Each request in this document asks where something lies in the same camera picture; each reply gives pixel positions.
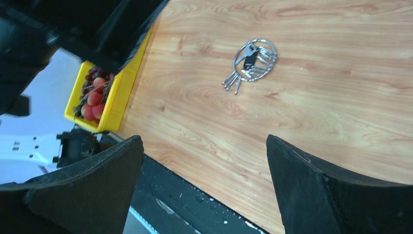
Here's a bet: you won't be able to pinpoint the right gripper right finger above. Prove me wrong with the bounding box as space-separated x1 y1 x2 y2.
266 135 413 234

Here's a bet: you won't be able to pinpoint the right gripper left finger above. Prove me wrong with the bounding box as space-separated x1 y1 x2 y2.
0 135 144 234

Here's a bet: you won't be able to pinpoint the silver keyring with keys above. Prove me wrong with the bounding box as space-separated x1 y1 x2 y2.
222 39 278 95

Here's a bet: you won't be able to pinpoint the black headed silver key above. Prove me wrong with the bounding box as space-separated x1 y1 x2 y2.
233 43 258 70

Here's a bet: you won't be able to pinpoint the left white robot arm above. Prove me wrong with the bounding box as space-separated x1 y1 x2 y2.
0 0 167 116

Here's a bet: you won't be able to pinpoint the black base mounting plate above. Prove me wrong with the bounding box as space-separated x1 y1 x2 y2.
96 129 268 234

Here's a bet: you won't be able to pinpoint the yellow plastic tray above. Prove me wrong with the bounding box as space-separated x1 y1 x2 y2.
64 28 152 133

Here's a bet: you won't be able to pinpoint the small red fruits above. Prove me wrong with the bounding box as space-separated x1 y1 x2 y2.
80 73 115 125

